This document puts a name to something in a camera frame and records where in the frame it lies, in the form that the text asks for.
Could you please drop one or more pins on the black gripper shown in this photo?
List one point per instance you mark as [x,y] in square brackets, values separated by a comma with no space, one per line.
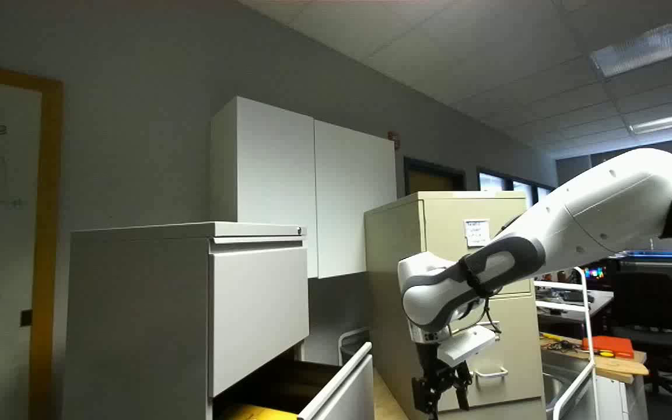
[434,366]

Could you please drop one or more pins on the grey cabinet drawer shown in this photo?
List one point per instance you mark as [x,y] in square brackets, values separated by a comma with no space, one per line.
[344,392]

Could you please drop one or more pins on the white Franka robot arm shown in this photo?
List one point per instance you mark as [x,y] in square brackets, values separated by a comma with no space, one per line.
[584,213]

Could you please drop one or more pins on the beige metal filing cabinet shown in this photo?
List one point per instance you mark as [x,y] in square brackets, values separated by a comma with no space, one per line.
[398,282]

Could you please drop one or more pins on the grey metal filing cabinet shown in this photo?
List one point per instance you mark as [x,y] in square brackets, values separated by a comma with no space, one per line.
[140,328]

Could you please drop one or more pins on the white paper label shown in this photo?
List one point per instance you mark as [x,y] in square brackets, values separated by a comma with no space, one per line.
[476,231]

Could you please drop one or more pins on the white metal tube rack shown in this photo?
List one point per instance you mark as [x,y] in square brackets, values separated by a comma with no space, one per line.
[584,311]

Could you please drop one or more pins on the orange tool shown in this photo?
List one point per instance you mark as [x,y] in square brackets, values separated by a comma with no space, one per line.
[606,346]

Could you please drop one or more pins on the yellow folders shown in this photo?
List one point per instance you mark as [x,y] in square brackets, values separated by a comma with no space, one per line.
[262,411]

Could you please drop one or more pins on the wooden workbench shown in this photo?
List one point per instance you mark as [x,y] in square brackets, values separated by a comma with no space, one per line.
[624,366]

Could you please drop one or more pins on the row of interior windows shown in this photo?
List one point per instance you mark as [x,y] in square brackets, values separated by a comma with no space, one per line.
[506,186]

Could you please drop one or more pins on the black office chair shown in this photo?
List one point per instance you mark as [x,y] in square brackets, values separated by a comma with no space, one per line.
[652,311]

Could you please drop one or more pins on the narrow ceiling light strip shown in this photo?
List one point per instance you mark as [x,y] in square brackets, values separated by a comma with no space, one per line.
[669,119]

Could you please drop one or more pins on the large ceiling light panel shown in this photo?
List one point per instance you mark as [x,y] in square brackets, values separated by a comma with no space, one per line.
[652,46]

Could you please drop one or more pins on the wood framed whiteboard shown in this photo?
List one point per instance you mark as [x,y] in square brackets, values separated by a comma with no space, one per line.
[1,248]

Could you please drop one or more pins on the dark framed wall panel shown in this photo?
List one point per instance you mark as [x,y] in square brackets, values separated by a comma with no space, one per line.
[431,179]

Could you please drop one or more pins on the white wall cabinet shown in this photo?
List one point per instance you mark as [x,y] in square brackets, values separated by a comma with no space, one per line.
[303,187]

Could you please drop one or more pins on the black clip on whiteboard frame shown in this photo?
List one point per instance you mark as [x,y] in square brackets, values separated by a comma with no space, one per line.
[27,318]

